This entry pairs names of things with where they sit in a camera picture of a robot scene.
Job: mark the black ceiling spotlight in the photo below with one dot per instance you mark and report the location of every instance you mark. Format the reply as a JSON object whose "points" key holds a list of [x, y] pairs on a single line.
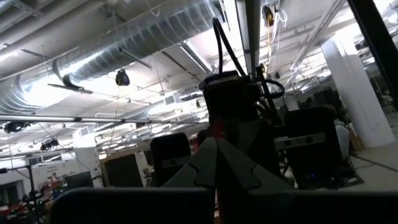
{"points": [[49, 145], [15, 126]]}

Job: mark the silver ceiling air duct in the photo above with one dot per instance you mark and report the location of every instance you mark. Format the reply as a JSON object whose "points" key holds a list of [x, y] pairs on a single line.
{"points": [[109, 56]]}

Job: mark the black tripod stand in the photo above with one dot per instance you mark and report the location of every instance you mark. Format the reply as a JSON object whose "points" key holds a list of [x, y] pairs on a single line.
{"points": [[32, 193]]}

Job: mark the black office chair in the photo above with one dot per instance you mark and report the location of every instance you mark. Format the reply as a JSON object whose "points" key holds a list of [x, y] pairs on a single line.
{"points": [[170, 158]]}

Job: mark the black computer monitor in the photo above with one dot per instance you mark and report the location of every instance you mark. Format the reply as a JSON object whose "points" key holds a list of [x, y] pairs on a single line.
{"points": [[123, 171]]}

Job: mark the white square column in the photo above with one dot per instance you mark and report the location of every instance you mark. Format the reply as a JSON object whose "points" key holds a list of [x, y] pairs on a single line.
{"points": [[354, 93]]}

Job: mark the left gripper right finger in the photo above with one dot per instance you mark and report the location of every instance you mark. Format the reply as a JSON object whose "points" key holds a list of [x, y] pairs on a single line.
{"points": [[280, 207]]}

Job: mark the grey overhead rig beam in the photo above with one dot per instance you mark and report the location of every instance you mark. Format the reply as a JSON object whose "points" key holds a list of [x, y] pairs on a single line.
{"points": [[250, 34]]}

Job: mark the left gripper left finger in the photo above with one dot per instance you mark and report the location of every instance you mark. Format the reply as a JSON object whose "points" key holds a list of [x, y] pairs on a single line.
{"points": [[140, 205]]}

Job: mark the person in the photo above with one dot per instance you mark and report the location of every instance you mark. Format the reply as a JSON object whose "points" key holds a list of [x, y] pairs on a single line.
{"points": [[341, 133]]}

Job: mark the black aluminium rig frame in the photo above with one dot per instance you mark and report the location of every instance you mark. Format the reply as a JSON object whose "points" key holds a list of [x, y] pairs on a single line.
{"points": [[377, 40]]}

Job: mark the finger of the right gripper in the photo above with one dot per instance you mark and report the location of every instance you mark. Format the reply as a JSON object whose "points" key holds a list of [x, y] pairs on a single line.
{"points": [[203, 137], [258, 140]]}

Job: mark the black round overhead camera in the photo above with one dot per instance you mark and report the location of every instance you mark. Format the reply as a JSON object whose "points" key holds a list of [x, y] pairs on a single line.
{"points": [[122, 77]]}

